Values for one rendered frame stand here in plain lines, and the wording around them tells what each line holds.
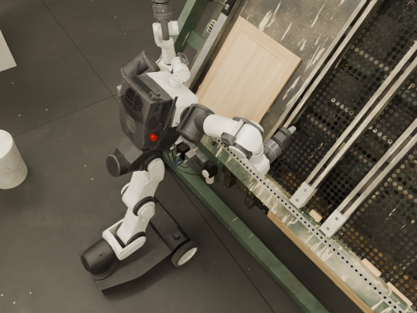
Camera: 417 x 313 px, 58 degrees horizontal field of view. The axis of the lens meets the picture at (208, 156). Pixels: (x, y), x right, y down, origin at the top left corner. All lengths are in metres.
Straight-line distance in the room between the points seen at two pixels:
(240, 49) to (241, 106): 0.30
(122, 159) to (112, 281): 0.96
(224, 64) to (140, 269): 1.35
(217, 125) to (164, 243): 1.29
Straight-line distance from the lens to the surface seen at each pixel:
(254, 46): 2.05
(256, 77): 2.02
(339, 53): 1.80
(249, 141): 1.37
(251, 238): 2.58
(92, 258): 2.38
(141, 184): 2.03
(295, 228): 1.93
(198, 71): 2.21
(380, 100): 1.73
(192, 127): 1.55
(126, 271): 2.51
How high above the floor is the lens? 2.51
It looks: 54 degrees down
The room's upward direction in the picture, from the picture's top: 5 degrees clockwise
